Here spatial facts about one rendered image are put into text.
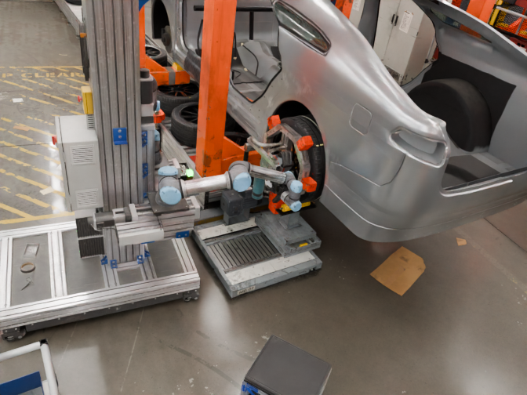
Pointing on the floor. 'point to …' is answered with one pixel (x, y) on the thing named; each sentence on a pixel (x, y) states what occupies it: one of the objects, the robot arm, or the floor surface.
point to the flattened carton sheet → (400, 270)
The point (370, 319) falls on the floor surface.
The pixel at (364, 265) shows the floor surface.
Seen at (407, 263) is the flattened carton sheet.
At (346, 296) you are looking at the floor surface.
